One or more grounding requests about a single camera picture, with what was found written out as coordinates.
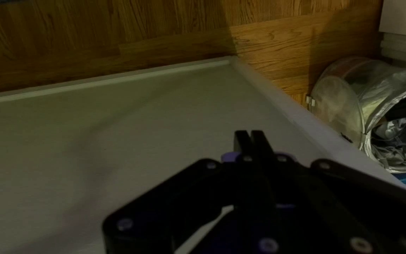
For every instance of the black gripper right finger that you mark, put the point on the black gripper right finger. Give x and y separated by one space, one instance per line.
335 207

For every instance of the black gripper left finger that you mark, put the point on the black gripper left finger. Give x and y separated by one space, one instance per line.
180 207

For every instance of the round wastebasket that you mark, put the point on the round wastebasket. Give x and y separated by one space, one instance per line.
349 94

